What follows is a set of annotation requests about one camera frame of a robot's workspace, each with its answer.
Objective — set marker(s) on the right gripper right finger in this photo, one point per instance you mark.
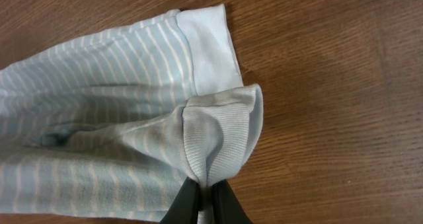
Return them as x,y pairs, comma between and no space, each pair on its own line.
226,207

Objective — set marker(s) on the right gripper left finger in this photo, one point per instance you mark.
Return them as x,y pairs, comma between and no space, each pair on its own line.
185,208

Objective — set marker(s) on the light blue striped baby pants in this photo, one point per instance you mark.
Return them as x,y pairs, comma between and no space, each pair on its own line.
111,124

